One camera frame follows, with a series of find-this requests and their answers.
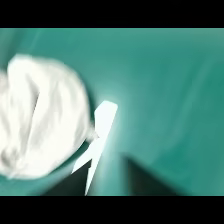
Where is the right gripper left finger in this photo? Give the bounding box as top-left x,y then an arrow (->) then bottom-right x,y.
42,159 -> 93,197

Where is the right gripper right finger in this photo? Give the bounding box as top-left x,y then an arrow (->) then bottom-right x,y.
124,153 -> 179,197

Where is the white garment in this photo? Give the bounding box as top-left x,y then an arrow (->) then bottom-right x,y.
0,53 -> 98,180

